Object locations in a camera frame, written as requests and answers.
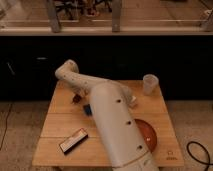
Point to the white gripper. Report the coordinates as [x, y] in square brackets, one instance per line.
[81, 92]

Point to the dark red pepper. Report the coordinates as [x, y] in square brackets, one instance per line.
[76, 99]

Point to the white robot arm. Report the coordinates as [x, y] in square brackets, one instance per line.
[109, 102]

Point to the black rectangular box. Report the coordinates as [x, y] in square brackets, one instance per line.
[74, 140]

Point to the wooden table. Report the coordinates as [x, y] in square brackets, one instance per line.
[64, 118]

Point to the clear plastic cup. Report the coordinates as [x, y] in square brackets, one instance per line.
[150, 82]

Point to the red round plate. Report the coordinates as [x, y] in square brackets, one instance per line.
[148, 133]

